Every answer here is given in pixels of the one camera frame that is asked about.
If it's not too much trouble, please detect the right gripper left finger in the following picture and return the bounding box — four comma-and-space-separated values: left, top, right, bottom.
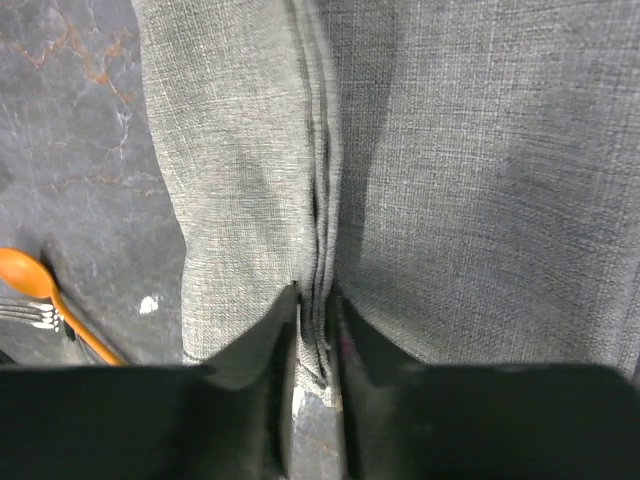
1, 285, 298, 479

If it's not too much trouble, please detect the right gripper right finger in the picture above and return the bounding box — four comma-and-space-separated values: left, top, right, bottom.
332, 291, 639, 479

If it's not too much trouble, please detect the orange plastic spoon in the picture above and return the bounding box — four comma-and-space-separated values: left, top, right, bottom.
1, 247, 126, 366

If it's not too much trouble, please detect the clear-handled metal fork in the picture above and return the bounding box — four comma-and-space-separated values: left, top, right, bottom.
0, 295, 96, 366

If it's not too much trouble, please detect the grey cloth napkin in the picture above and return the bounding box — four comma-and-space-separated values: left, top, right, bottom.
133, 1, 639, 385

